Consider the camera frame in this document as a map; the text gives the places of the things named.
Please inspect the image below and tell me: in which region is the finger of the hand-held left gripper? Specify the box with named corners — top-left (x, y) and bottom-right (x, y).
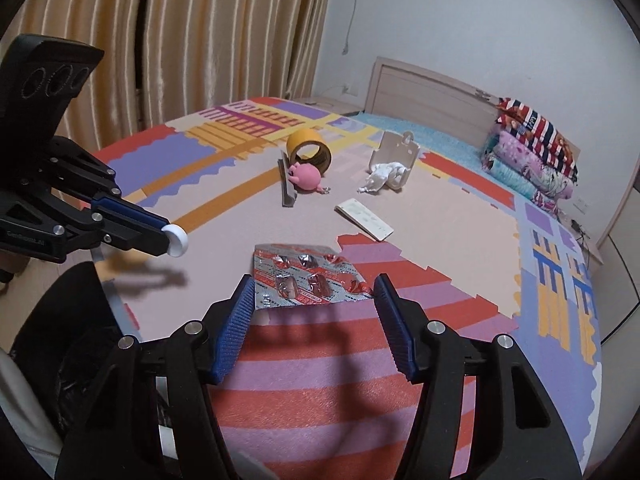
top-left (30, 136), bottom-right (170, 232)
top-left (0, 194), bottom-right (172, 264)

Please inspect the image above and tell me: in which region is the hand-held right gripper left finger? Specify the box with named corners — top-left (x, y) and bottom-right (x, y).
top-left (55, 274), bottom-right (258, 480)

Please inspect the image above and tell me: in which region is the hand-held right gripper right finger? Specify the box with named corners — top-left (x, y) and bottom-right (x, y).
top-left (372, 272), bottom-right (583, 480)

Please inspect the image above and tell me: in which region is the white bottle cap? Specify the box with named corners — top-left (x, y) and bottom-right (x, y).
top-left (162, 225), bottom-right (189, 259)

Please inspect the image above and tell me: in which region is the silver pill blister pack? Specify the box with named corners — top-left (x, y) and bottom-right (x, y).
top-left (252, 242), bottom-right (374, 311)

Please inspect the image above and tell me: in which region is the white tissue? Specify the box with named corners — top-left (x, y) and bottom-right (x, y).
top-left (357, 161), bottom-right (408, 194)

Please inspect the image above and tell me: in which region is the white plastic packaging shell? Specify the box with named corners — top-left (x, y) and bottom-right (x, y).
top-left (369, 131), bottom-right (419, 192)

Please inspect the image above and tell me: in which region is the yellow tape roll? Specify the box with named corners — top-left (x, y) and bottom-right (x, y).
top-left (286, 129), bottom-right (332, 174)

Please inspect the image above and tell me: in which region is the white flat box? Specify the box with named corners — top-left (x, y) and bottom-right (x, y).
top-left (334, 198), bottom-right (395, 242)

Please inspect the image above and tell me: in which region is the beige striped curtain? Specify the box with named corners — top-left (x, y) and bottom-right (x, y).
top-left (0, 0), bottom-right (336, 153)

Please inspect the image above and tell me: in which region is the pink toy figure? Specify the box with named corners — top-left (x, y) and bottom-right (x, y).
top-left (289, 161), bottom-right (332, 195)

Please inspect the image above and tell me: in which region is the teal printed folded quilt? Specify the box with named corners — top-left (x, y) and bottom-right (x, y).
top-left (481, 152), bottom-right (561, 211)

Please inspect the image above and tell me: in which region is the grey zippered cloth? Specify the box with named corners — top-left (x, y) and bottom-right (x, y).
top-left (0, 347), bottom-right (62, 461)

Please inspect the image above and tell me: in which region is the teal floral bedsheet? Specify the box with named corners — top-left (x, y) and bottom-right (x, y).
top-left (349, 112), bottom-right (490, 162)

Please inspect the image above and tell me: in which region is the purple printed folded quilt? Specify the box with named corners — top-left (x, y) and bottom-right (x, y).
top-left (487, 129), bottom-right (576, 197)

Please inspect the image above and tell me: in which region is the light wooden nightstand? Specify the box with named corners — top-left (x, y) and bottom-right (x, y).
top-left (291, 94), bottom-right (367, 117)

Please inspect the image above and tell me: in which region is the light wooden bed headboard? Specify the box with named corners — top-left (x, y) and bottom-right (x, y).
top-left (362, 56), bottom-right (640, 267)

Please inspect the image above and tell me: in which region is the black charger cable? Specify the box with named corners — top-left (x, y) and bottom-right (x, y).
top-left (567, 217), bottom-right (592, 248)

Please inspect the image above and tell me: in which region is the thin wall cable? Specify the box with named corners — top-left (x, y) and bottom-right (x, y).
top-left (341, 0), bottom-right (370, 57)

